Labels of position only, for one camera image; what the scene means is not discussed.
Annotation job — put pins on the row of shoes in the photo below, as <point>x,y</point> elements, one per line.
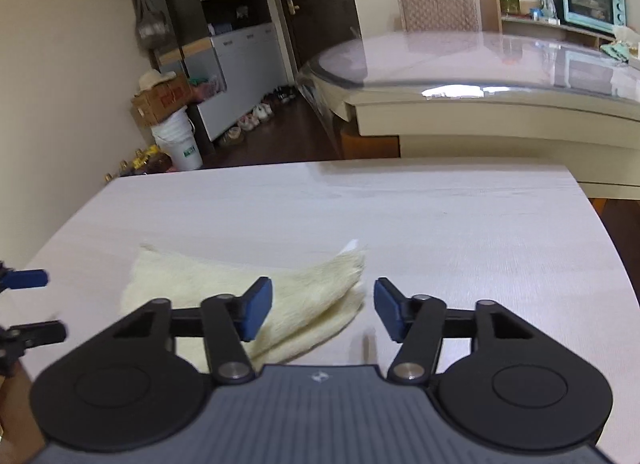
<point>255,116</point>

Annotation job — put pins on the hanging plastic bag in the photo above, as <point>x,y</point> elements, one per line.
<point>152,24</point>

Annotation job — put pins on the mint green toaster oven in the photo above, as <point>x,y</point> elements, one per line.
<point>592,1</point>

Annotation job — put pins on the white plastic bucket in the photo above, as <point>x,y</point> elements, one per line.
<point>180,144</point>

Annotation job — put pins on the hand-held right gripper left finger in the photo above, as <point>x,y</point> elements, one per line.
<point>257,309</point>

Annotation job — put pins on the white storage cabinet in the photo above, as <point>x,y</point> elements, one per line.
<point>240,69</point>

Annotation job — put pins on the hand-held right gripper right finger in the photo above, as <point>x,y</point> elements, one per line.
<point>389,306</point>

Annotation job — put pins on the straw hat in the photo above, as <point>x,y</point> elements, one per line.
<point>156,80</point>

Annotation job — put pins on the red and white packet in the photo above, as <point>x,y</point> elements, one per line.
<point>546,0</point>

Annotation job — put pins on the dark wooden door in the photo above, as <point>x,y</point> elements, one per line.
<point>320,9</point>

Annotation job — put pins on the beige glass-topped dining table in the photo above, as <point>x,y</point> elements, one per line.
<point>450,116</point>

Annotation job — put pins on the mint green cloth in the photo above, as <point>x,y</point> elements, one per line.
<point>620,46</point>

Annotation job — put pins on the cluster of yellow bottles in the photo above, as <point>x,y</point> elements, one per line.
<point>142,161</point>

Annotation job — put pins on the cardboard box red print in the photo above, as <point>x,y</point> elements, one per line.
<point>162,101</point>

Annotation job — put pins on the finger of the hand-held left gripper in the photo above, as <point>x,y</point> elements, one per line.
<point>42,333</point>
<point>30,279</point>

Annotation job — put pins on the small blue box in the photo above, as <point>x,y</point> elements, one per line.
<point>536,14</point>

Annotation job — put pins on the colourful cloth pile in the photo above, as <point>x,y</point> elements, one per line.
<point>207,88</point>

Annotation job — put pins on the pale yellow towel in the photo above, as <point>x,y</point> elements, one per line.
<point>310,289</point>

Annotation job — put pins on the wooden desktop shelf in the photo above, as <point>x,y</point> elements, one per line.
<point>490,14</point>

